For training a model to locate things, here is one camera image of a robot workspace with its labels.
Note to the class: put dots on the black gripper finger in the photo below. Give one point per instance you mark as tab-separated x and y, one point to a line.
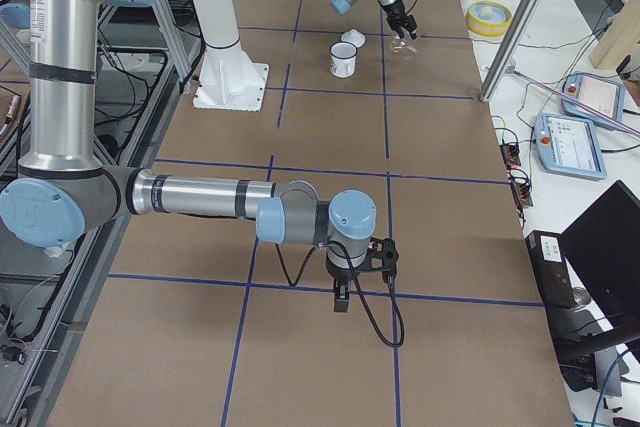
402	31
341	305

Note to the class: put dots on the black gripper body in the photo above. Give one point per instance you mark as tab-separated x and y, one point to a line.
340	276
394	11

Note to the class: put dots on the clear plastic funnel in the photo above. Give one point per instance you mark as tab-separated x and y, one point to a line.
402	47

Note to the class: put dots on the white cup lid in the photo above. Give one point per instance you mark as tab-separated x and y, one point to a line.
354	37

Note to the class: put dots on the white enamel cup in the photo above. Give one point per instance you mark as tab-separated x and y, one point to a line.
343	59

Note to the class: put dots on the yellow tape roll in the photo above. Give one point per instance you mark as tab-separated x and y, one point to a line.
488	18

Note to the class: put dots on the brown cardboard table mat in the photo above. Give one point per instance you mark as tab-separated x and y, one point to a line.
403	295

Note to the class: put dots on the upper orange circuit board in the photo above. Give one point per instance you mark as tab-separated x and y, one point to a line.
511	154

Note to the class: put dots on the orange circuit board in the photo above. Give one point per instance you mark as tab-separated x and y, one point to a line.
511	154
521	190

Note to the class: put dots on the lower orange circuit board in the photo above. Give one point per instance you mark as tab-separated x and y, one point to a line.
521	190

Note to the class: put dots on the near teach pendant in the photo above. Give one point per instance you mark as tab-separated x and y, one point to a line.
568	146

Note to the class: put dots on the teach pendant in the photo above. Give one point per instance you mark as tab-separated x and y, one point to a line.
568	146
603	95

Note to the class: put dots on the far teach pendant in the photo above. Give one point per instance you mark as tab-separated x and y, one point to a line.
603	95

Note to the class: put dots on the black computer box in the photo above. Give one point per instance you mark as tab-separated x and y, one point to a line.
550	269

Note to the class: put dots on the wooden beam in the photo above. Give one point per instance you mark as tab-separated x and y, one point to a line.
619	39

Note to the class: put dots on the black laptop monitor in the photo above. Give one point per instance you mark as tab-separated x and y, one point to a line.
602	247

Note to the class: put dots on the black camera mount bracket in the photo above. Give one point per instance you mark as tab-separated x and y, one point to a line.
381	256

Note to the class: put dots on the aluminium frame post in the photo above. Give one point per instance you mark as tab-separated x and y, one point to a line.
514	33

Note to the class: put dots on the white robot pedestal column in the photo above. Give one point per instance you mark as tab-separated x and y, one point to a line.
228	79

